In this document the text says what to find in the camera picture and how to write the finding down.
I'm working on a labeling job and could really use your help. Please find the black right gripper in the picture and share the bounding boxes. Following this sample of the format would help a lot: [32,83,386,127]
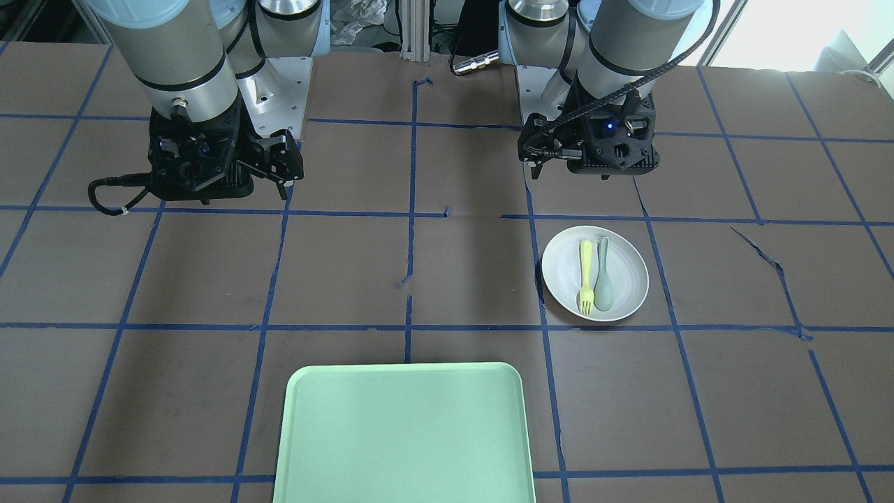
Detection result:
[237,129,305,201]

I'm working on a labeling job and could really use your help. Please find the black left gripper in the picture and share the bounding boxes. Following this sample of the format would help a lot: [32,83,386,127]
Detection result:
[518,112,580,180]

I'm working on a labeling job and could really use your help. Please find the white round plate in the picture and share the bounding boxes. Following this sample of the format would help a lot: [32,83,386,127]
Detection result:
[541,225,650,322]

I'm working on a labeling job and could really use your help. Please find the yellow plastic fork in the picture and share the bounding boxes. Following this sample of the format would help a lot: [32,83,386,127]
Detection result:
[577,239,594,316]

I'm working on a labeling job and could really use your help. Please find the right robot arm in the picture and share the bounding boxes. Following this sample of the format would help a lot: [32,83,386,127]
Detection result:
[87,1,331,216]

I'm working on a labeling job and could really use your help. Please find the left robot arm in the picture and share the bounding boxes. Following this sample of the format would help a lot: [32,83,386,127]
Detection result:
[498,1,721,180]

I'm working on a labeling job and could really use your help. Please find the silver metal cylinder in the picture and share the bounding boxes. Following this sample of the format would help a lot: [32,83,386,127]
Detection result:
[450,50,500,77]

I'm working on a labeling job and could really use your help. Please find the grey-green plastic spoon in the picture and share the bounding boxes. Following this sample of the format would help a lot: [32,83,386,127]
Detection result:
[594,236,615,312]

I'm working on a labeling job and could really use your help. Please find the light green tray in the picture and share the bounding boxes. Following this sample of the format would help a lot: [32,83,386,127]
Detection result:
[272,362,536,502]

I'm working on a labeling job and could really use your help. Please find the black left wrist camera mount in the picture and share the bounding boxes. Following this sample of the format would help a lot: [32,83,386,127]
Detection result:
[556,90,660,179]

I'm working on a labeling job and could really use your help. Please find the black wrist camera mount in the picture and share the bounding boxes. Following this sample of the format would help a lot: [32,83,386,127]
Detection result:
[556,90,660,179]
[147,96,254,204]

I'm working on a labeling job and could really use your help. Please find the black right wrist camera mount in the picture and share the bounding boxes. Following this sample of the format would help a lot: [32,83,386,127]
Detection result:
[147,96,254,204]

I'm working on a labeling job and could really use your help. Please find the black camera cable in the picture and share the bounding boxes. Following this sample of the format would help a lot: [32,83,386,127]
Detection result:
[87,173,154,217]

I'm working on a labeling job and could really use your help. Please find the aluminium frame post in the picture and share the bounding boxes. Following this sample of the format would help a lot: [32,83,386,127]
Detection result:
[395,0,433,63]

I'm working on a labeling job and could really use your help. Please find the black braided cable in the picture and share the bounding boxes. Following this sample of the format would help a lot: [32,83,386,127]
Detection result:
[520,0,721,163]

